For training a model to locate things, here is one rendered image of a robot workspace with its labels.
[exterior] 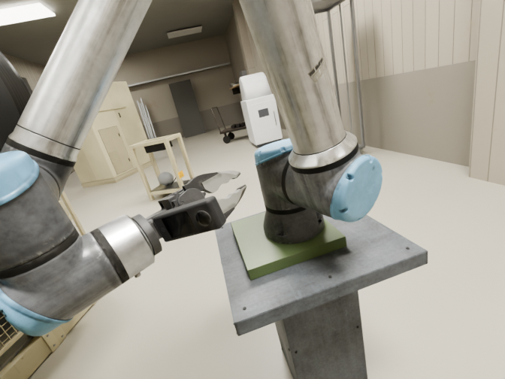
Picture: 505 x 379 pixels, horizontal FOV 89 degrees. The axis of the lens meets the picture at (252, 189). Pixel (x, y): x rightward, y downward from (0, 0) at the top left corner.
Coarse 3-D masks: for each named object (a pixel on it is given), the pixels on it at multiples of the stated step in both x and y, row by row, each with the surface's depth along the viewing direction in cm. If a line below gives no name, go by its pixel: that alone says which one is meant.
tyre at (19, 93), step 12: (0, 60) 67; (0, 72) 65; (12, 72) 69; (0, 84) 64; (12, 84) 67; (24, 84) 71; (0, 96) 64; (12, 96) 67; (24, 96) 70; (0, 108) 64; (12, 108) 66; (24, 108) 70; (0, 120) 64; (12, 120) 66; (0, 132) 64; (0, 144) 64
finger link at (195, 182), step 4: (216, 172) 47; (196, 176) 46; (200, 176) 45; (204, 176) 46; (208, 176) 46; (212, 176) 46; (192, 180) 44; (196, 180) 45; (200, 180) 45; (204, 180) 46; (188, 184) 44; (192, 184) 44; (196, 184) 44; (200, 184) 45; (184, 188) 44; (188, 188) 44; (196, 188) 44; (200, 188) 45
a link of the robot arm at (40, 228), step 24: (0, 168) 26; (24, 168) 28; (0, 192) 26; (24, 192) 28; (48, 192) 31; (0, 216) 26; (24, 216) 28; (48, 216) 30; (0, 240) 27; (24, 240) 28; (48, 240) 29; (72, 240) 32; (0, 264) 28; (24, 264) 28
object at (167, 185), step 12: (144, 144) 329; (156, 144) 333; (168, 144) 321; (180, 144) 349; (156, 168) 376; (144, 180) 352; (168, 180) 355; (180, 180) 337; (156, 192) 354; (168, 192) 349
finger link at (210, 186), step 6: (216, 174) 47; (222, 174) 48; (228, 174) 49; (234, 174) 49; (210, 180) 46; (216, 180) 47; (222, 180) 48; (228, 180) 48; (204, 186) 45; (210, 186) 46; (216, 186) 47; (210, 192) 46
